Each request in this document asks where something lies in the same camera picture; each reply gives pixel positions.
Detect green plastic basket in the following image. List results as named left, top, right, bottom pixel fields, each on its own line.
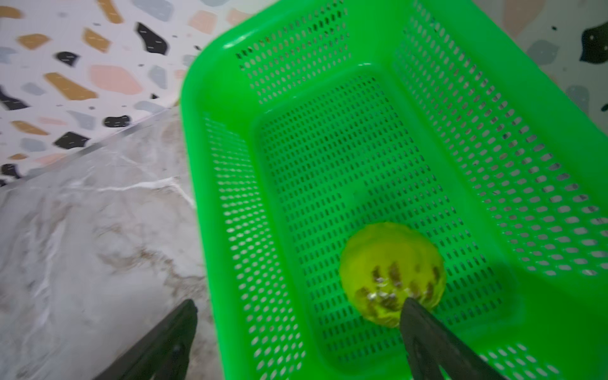
left=180, top=1, right=607, bottom=379

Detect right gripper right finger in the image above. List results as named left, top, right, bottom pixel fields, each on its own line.
left=400, top=298, right=503, bottom=379

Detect green fruit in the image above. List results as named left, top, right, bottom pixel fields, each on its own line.
left=339, top=222, right=447, bottom=329

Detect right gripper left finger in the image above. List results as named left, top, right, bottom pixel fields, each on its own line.
left=96, top=299, right=198, bottom=379

